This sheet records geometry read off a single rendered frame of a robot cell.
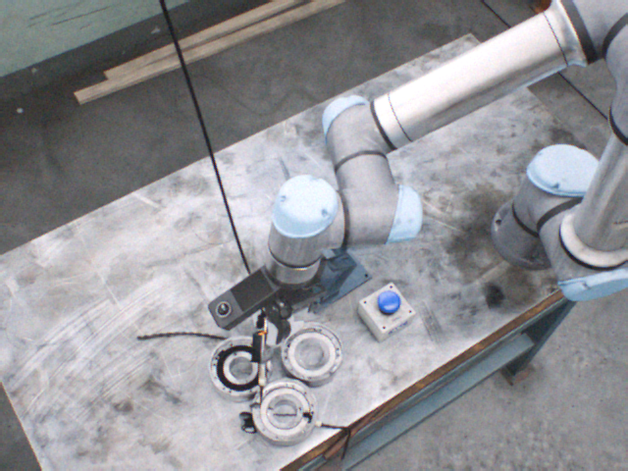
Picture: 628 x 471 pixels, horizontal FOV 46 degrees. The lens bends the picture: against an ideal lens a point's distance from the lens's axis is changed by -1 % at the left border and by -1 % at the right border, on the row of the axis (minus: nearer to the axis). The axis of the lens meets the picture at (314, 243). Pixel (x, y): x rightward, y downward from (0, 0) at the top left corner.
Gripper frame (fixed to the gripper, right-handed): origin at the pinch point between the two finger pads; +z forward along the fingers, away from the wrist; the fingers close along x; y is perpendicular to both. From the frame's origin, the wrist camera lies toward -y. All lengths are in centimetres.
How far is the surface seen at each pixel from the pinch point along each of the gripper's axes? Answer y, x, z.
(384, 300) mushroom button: 21.1, -4.3, -0.5
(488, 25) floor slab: 168, 101, 69
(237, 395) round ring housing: -6.8, -5.0, 6.7
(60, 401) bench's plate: -30.9, 10.5, 14.2
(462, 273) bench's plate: 40.6, -4.8, 4.3
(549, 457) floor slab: 78, -38, 80
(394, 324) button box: 21.7, -7.9, 2.3
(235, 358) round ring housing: -3.5, 1.3, 7.8
